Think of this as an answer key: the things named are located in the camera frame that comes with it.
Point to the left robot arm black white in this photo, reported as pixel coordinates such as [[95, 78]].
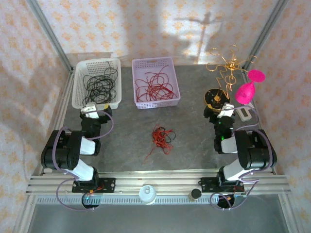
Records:
[[73, 150]]

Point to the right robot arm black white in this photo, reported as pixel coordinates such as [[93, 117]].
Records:
[[255, 150]]

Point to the white digital timer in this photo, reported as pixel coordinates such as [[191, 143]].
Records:
[[243, 114]]

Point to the pink goblet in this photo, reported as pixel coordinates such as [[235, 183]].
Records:
[[245, 93]]

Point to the white plastic basket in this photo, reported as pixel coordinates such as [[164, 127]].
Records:
[[80, 66]]

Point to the lilac plastic basket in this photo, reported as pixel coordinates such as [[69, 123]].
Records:
[[138, 64]]

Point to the small black knob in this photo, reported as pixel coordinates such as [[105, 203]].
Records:
[[195, 194]]

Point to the white round cap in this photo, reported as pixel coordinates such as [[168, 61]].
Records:
[[147, 194]]

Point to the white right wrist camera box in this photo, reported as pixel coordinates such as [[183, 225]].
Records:
[[226, 110]]

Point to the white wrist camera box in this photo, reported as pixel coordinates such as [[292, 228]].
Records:
[[226, 110], [89, 110]]

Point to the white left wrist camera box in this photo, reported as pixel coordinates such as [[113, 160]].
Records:
[[89, 110]]

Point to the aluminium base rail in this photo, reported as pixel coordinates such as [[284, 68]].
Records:
[[158, 180]]

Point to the aluminium frame post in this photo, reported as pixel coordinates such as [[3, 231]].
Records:
[[267, 31], [48, 31]]

